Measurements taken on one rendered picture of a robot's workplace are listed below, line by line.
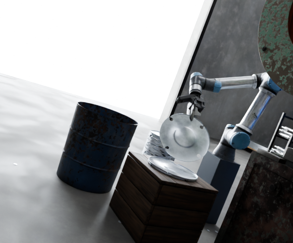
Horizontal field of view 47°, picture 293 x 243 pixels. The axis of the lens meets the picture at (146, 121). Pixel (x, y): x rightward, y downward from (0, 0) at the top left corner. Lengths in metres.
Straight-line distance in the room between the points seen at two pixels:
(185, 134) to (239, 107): 6.22
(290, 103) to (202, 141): 7.58
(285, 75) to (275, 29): 0.25
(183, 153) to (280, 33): 0.75
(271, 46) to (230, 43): 5.77
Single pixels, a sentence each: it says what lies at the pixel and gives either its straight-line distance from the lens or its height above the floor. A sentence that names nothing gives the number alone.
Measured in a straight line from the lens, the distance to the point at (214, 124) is 7.70.
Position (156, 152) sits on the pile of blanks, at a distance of 2.90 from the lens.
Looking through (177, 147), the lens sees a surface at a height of 0.49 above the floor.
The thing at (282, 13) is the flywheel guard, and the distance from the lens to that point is 1.77.
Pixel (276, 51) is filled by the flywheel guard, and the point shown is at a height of 1.10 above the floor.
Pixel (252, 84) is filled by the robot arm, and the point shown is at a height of 0.98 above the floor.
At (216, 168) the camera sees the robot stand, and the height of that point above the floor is 0.38.
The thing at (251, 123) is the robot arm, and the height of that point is 0.74.
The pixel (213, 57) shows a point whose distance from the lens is 7.24.
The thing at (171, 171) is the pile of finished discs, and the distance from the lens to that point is 1.84.
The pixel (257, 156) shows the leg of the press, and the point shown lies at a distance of 1.85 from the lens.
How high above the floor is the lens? 0.79
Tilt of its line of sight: 7 degrees down
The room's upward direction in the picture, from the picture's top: 20 degrees clockwise
